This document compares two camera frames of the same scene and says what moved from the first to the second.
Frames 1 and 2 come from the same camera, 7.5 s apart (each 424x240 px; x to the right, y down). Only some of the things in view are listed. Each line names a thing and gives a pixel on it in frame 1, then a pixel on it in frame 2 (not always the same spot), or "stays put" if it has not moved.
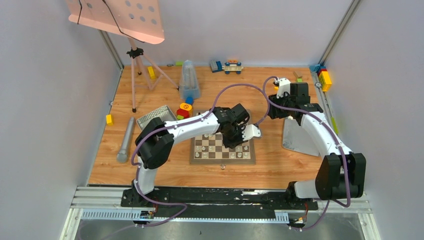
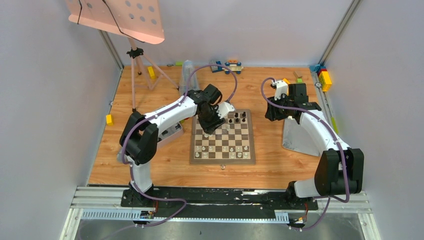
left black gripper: x=234 y=137 → x=211 y=122
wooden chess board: x=209 y=149 stays put
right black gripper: x=275 y=113 stays put
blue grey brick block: x=215 y=66 stays put
